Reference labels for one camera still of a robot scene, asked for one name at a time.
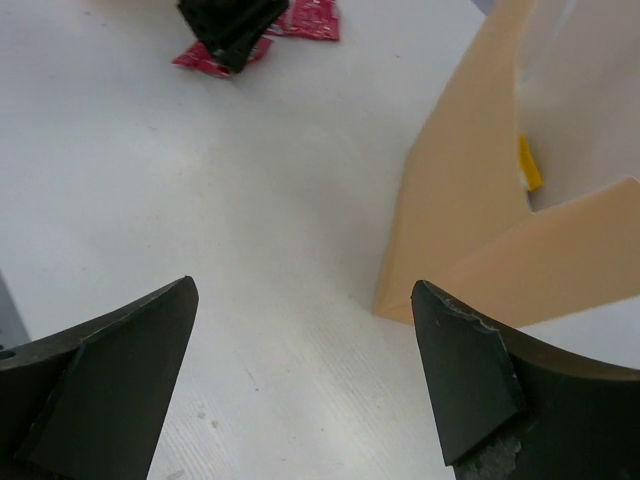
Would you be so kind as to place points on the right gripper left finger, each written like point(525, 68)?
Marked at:
point(89, 402)

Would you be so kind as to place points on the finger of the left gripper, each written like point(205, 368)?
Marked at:
point(229, 30)

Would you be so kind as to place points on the brown paper bag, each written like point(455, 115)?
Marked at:
point(566, 75)

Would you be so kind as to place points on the pink candy packet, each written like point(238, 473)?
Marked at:
point(197, 58)
point(309, 19)

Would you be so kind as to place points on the yellow m&m's packet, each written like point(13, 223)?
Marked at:
point(530, 176)

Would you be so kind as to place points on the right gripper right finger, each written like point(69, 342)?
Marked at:
point(509, 406)

